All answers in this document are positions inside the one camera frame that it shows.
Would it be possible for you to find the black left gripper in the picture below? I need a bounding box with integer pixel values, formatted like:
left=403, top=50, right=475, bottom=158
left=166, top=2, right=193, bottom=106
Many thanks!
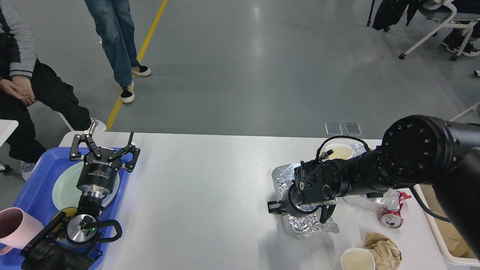
left=69, top=123, right=141, bottom=198

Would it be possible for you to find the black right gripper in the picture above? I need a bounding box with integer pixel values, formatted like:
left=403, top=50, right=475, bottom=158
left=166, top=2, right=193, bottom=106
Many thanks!
left=267, top=184, right=337, bottom=224

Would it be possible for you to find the large foil sheet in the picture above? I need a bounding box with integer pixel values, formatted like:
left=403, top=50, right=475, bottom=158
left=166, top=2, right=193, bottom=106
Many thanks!
left=271, top=163, right=339, bottom=239

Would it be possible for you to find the mint green plate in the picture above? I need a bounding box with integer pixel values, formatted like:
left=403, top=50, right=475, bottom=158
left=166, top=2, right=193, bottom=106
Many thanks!
left=52, top=162, right=120, bottom=210

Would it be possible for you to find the white paper cup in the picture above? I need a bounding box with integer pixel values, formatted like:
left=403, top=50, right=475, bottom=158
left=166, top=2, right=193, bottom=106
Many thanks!
left=340, top=248, right=375, bottom=270
left=325, top=143, right=354, bottom=160

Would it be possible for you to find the dark teal mug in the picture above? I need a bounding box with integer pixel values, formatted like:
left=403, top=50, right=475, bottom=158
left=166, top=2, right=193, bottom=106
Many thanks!
left=49, top=207, right=81, bottom=248

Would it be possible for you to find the brown paper bag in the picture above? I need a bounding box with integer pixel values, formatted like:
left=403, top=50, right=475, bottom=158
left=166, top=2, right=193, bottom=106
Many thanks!
left=420, top=184, right=477, bottom=259

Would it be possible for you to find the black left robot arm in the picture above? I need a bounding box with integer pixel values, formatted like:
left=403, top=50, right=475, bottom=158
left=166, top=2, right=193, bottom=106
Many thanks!
left=20, top=127, right=141, bottom=270

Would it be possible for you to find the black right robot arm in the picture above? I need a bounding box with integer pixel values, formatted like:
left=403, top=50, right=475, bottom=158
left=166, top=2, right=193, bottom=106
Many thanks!
left=267, top=115, right=480, bottom=257

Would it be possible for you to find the pink plate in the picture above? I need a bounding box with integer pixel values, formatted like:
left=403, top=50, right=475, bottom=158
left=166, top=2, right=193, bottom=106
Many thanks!
left=102, top=174, right=120, bottom=207

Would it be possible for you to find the left floor socket plate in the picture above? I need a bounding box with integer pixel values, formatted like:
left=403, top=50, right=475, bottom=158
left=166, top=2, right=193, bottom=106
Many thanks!
left=324, top=123, right=343, bottom=136

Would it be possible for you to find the floor socket plate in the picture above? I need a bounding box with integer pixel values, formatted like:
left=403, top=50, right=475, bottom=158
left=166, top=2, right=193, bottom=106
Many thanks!
left=343, top=123, right=362, bottom=136
left=324, top=123, right=343, bottom=136

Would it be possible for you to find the small crumpled foil sheet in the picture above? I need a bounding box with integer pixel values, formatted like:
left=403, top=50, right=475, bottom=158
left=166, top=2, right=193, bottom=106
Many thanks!
left=341, top=144, right=400, bottom=212

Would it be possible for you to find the crushed red soda can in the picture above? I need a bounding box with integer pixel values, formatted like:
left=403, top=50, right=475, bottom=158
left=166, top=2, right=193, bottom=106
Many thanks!
left=379, top=191, right=412, bottom=229

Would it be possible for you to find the right floor socket plate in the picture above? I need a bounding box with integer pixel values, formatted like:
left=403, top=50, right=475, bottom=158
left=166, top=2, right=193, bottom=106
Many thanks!
left=343, top=123, right=362, bottom=136

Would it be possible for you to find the crumpled beige napkin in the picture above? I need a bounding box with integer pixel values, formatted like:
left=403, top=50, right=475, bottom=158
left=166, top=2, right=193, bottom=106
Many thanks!
left=364, top=232, right=402, bottom=270

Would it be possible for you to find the white side table corner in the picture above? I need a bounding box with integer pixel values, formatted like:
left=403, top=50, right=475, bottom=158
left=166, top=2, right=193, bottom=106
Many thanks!
left=0, top=119, right=18, bottom=146

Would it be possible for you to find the pink mug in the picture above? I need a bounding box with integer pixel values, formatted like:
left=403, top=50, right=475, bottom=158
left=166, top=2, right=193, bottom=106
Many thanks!
left=0, top=207, right=45, bottom=256

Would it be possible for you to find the seated person at left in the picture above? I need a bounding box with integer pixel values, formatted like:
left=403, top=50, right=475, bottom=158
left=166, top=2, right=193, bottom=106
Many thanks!
left=0, top=0, right=106, bottom=180

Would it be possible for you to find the person in blue jeans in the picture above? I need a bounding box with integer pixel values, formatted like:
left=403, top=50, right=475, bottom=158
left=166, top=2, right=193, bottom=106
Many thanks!
left=85, top=0, right=152, bottom=104

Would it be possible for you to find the white plastic bin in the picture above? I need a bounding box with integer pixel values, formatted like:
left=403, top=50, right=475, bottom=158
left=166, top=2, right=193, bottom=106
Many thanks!
left=412, top=184, right=480, bottom=267

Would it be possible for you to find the grey table leg at right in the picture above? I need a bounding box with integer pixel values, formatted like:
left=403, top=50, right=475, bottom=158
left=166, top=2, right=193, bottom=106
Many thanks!
left=450, top=102, right=480, bottom=122

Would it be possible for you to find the white office chair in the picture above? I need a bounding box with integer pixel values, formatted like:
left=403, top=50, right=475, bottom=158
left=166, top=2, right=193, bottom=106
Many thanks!
left=366, top=0, right=480, bottom=61

